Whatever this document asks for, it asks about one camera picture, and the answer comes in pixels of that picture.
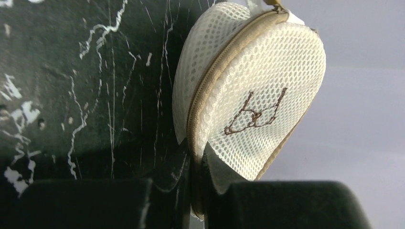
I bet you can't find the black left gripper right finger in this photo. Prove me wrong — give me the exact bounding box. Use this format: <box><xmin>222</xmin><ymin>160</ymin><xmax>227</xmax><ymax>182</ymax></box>
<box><xmin>202</xmin><ymin>145</ymin><xmax>371</xmax><ymax>229</ymax></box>

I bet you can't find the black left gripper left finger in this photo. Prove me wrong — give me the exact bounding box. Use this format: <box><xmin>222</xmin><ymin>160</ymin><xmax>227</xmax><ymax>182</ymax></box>
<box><xmin>19</xmin><ymin>140</ymin><xmax>190</xmax><ymax>229</ymax></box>

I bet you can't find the white mesh bag beige zipper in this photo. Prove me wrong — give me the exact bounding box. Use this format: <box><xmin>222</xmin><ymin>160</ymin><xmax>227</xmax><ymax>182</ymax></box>
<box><xmin>172</xmin><ymin>0</ymin><xmax>326</xmax><ymax>219</ymax></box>

